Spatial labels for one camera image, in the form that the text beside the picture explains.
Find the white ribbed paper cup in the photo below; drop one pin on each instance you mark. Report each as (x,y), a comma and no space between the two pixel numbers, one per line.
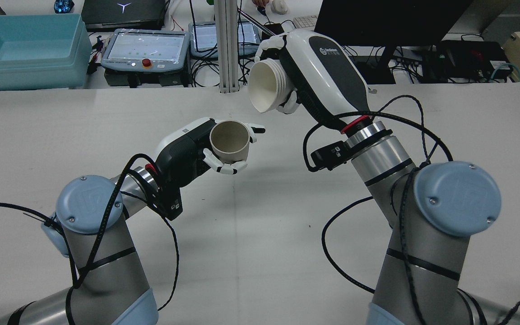
(264,85)

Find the black laptop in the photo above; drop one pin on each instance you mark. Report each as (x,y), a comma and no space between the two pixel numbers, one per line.
(124,13)

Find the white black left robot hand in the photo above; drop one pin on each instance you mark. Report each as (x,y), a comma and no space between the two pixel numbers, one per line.
(183,153)

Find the teal plastic bin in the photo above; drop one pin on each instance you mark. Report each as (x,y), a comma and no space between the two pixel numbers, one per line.
(30,67)

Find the silver metal pole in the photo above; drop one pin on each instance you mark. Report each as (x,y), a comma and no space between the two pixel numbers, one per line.
(255,21)

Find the white keyboard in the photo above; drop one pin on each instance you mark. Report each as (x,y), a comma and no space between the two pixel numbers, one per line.
(305,22)

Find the round blue-lit device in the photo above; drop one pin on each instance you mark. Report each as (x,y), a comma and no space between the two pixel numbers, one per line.
(63,6)

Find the black monitor stand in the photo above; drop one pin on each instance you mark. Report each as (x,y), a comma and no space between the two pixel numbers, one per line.
(384,63)

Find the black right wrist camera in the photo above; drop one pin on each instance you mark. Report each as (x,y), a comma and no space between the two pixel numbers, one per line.
(327,155)

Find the operator bare hand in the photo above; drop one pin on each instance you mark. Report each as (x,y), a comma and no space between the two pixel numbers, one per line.
(260,2)

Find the aluminium profile post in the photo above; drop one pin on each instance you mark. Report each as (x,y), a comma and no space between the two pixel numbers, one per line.
(227,45)

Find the grey teach pendant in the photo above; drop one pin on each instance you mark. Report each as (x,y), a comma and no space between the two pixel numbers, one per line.
(203,38)

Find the black Huawei monitor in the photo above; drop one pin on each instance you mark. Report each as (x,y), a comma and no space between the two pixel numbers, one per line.
(391,22)

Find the right silver UR5e arm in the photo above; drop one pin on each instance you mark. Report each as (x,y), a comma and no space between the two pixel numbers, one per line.
(422,262)

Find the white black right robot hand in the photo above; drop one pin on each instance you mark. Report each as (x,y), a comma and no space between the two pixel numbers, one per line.
(327,76)

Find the beige paper cup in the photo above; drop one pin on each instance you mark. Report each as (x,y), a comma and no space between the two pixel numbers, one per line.
(230,140)

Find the teach pendant with red button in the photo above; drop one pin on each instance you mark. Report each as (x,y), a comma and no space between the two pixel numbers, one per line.
(142,47)

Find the left silver UR5e arm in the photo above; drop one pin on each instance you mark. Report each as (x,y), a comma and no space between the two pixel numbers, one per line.
(102,271)

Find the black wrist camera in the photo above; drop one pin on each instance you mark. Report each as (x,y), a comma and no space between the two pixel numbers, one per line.
(173,205)
(327,155)

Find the white computer mouse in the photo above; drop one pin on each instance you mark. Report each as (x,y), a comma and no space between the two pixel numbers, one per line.
(280,6)

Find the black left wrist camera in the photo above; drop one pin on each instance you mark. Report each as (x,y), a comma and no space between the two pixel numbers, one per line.
(173,205)

